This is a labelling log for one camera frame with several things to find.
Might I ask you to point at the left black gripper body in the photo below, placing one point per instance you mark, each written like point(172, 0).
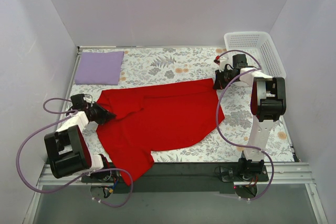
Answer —
point(99, 114)

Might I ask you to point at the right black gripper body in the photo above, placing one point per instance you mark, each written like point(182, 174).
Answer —
point(221, 77)

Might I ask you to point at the white plastic basket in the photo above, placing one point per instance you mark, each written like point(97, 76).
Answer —
point(260, 45)

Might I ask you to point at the red t shirt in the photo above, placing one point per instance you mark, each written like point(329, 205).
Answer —
point(156, 118)

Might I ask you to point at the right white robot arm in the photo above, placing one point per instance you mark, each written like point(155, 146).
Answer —
point(267, 105)

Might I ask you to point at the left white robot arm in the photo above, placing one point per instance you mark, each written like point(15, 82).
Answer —
point(66, 148)

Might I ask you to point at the folded purple t shirt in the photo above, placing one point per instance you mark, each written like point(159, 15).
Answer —
point(99, 68)

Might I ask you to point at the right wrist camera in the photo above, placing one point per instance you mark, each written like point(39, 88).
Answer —
point(221, 62)

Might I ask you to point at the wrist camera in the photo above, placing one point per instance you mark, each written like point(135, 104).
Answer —
point(87, 101)
point(221, 62)

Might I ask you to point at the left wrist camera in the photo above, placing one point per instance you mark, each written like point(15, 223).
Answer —
point(87, 101)

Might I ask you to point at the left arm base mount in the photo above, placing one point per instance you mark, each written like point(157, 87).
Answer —
point(105, 175)

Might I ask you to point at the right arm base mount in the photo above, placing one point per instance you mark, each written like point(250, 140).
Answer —
point(244, 185)

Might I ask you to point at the aluminium frame rail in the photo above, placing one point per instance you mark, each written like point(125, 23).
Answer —
point(190, 193)

